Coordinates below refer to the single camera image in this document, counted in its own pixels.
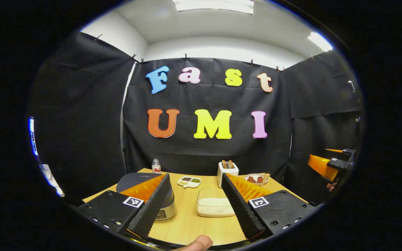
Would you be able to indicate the white toaster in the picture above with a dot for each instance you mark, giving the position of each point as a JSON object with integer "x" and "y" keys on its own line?
{"x": 227, "y": 176}

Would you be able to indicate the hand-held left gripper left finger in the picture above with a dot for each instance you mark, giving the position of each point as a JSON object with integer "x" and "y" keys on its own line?
{"x": 154, "y": 205}

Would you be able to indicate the dark grey rice cooker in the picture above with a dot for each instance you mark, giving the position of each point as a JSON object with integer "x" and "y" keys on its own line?
{"x": 131, "y": 181}

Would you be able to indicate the small red label bottle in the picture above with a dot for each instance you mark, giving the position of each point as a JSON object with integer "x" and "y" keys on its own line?
{"x": 156, "y": 167}

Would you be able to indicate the white side desk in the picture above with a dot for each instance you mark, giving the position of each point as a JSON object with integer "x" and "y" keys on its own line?
{"x": 51, "y": 181}

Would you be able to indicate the brown meat piece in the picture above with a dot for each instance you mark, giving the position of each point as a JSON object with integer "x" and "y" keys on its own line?
{"x": 259, "y": 179}
{"x": 250, "y": 179}

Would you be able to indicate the large ceiling light panel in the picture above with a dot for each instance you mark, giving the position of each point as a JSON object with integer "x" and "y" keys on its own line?
{"x": 215, "y": 5}

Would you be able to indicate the small ceiling light panel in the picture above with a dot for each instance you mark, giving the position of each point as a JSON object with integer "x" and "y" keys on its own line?
{"x": 320, "y": 41}

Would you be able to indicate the clear box of white rice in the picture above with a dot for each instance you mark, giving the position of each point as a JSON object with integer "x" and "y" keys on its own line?
{"x": 213, "y": 204}

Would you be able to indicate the computer monitor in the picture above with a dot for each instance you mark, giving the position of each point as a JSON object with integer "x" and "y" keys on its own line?
{"x": 32, "y": 137}

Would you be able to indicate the white divided sauce dish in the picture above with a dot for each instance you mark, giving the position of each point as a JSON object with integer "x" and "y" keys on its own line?
{"x": 188, "y": 181}

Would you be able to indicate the wooden spoon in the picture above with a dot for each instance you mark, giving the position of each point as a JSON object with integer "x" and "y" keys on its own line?
{"x": 265, "y": 179}

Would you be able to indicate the white round plate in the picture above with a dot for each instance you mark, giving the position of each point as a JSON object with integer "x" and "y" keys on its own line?
{"x": 255, "y": 176}

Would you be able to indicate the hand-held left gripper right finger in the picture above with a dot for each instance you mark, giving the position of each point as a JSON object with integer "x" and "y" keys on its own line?
{"x": 239, "y": 205}

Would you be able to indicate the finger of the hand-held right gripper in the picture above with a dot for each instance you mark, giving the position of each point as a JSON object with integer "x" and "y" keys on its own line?
{"x": 321, "y": 165}
{"x": 335, "y": 150}

